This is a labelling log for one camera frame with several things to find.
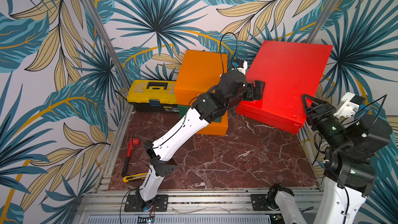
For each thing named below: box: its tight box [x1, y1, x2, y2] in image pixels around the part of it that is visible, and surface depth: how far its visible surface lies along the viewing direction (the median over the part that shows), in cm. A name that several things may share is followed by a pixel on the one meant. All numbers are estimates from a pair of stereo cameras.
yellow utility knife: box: [122, 172, 149, 183], surface depth 81 cm
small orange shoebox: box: [195, 109, 229, 136], surface depth 92 cm
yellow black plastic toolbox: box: [126, 79, 180, 113], surface depth 99 cm
